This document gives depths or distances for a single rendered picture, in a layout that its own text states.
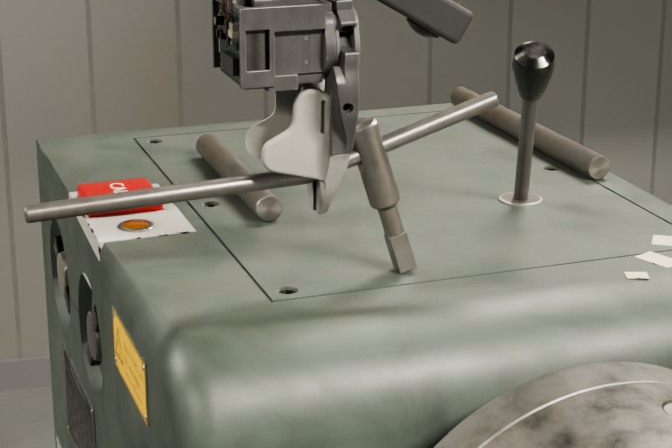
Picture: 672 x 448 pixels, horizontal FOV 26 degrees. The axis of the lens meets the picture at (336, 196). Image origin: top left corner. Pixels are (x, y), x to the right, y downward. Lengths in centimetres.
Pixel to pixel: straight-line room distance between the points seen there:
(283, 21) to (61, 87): 276
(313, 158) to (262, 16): 11
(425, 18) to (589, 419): 29
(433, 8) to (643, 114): 315
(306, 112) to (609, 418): 28
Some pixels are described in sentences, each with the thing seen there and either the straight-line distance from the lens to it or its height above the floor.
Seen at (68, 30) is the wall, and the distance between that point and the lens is 365.
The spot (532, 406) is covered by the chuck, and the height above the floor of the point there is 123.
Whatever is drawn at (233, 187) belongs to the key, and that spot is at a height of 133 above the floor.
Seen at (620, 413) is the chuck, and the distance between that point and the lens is 89.
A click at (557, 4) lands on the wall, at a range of 394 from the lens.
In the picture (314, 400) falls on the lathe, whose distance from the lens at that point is 93.
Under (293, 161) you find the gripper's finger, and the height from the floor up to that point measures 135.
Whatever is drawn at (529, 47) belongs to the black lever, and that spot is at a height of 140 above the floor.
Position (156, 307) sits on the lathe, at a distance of 99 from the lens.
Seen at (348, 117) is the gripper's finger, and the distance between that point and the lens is 95.
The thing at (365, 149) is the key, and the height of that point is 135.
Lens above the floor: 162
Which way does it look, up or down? 17 degrees down
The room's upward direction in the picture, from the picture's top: straight up
